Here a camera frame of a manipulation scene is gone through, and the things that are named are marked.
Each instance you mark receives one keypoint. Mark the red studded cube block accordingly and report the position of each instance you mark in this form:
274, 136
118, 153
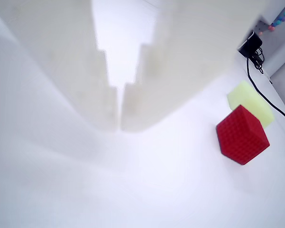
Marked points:
241, 135

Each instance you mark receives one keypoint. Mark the pale yellow foam block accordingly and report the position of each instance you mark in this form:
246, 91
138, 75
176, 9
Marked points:
244, 95

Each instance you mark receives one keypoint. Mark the black power adapter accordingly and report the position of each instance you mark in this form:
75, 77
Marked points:
250, 44

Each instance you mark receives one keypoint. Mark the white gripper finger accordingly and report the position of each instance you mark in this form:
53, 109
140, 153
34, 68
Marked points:
192, 47
61, 47

